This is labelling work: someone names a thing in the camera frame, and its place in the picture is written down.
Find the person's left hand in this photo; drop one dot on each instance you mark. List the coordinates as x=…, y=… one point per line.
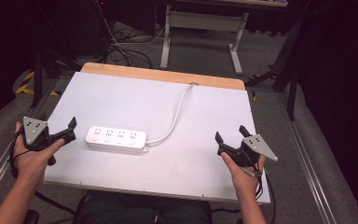
x=31, y=163

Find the person's right hand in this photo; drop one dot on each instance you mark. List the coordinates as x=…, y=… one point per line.
x=245, y=180

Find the white table cover sheet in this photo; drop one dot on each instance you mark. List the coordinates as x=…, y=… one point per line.
x=155, y=168

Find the white power strip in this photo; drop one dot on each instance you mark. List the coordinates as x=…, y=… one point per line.
x=115, y=140

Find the white metal desk frame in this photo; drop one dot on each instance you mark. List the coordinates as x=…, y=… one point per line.
x=203, y=19

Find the black computer tower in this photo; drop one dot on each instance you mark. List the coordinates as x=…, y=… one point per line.
x=104, y=25

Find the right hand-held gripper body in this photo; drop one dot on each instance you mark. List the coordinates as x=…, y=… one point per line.
x=254, y=145

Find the person's dark pants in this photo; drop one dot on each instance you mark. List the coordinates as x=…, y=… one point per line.
x=143, y=210

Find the black tripod stand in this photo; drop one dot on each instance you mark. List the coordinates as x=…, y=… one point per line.
x=38, y=71

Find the black metal stand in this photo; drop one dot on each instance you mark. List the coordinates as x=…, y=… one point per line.
x=292, y=90

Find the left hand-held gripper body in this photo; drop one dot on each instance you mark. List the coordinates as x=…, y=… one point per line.
x=34, y=129

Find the yellow black hazard tape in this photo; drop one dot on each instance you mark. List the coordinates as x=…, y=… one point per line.
x=24, y=88

